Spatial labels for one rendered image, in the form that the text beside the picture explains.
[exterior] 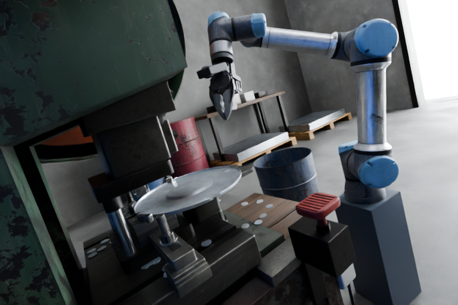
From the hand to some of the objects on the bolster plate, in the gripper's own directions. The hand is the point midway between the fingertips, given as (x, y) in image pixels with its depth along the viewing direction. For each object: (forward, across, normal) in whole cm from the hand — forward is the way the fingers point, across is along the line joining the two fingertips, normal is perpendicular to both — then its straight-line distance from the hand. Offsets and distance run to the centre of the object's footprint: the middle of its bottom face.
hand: (224, 115), depth 79 cm
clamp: (+35, -1, +26) cm, 44 cm away
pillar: (+33, +9, +28) cm, 44 cm away
